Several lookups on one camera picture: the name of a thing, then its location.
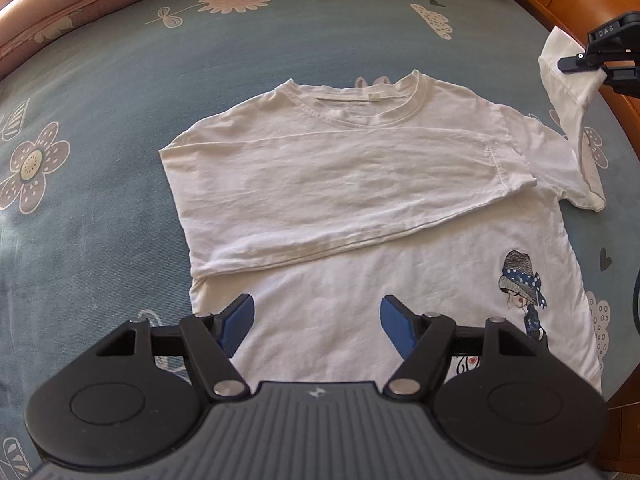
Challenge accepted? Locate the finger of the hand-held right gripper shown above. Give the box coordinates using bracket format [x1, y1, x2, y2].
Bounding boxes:
[602, 62, 640, 96]
[557, 51, 607, 73]

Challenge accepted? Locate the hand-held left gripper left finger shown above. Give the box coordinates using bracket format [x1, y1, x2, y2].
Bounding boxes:
[96, 294, 257, 402]

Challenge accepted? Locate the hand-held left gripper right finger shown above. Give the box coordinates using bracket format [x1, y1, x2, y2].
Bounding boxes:
[380, 295, 543, 402]

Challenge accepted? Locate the white long-sleeve shirt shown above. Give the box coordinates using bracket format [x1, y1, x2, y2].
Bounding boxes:
[159, 27, 608, 396]

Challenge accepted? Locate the blue floral bed sheet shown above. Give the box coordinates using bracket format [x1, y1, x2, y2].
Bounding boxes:
[0, 0, 640, 480]

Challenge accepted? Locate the pink floral quilt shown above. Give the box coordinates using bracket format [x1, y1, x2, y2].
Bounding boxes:
[0, 0, 506, 78]

